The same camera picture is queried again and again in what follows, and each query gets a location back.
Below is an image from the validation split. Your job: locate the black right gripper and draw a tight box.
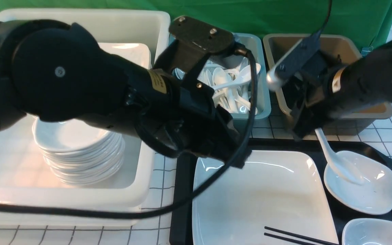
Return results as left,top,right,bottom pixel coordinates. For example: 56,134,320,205
288,51,344,141

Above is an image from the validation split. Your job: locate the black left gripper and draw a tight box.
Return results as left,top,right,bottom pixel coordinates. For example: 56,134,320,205
135,70,251,169

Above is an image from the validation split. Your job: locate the white ceramic soup spoon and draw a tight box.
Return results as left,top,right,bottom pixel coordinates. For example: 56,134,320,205
315,128,364,185

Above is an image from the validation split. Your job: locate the white square rice plate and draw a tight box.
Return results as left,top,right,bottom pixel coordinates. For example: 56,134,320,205
192,150,339,245

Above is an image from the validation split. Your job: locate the white small bowl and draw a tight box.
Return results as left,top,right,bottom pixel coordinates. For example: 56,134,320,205
342,218,392,245
323,151,392,215

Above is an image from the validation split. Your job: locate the black chopstick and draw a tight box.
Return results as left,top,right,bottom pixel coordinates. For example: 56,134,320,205
264,233,314,245
264,226,338,245

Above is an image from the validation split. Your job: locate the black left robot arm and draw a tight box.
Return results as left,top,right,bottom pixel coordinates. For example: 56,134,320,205
0,16,251,168

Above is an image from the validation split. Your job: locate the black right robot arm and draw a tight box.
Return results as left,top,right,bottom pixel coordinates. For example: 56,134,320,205
288,40,392,141

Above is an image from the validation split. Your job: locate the brown plastic chopstick bin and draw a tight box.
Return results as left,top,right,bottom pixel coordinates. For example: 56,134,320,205
262,34,392,135

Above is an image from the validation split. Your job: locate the pile of white spoons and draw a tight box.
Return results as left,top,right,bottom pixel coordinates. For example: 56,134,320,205
174,57,262,115

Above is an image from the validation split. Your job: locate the blue plastic spoon bin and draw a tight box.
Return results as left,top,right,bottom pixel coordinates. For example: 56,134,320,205
169,32,272,134

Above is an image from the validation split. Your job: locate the stack of white square plates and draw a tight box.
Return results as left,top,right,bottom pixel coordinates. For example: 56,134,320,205
98,43,151,68

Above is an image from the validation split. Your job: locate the black serving tray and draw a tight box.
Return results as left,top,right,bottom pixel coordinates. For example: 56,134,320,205
169,138,392,245

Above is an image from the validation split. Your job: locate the green backdrop cloth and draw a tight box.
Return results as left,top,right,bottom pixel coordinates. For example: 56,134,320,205
0,0,392,49

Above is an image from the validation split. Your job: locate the stack of white small bowls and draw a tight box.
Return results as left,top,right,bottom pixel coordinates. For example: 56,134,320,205
32,118,126,186

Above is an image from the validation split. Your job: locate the large white plastic bin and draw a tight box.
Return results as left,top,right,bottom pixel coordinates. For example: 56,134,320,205
0,9,170,212

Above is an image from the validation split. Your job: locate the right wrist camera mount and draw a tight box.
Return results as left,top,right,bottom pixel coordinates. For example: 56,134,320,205
266,31,322,91

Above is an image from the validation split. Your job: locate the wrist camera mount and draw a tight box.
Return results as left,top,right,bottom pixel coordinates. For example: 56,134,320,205
153,16,249,88
266,31,322,91

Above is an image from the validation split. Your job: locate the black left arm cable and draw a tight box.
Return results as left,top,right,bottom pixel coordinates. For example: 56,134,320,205
0,48,258,220

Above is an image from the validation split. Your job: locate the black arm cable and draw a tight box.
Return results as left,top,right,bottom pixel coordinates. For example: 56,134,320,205
313,0,332,38
0,48,258,220

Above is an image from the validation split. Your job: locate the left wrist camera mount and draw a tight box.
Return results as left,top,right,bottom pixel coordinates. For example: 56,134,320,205
153,16,249,88

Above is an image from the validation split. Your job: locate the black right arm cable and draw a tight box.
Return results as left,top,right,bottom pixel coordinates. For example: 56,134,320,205
313,0,332,38

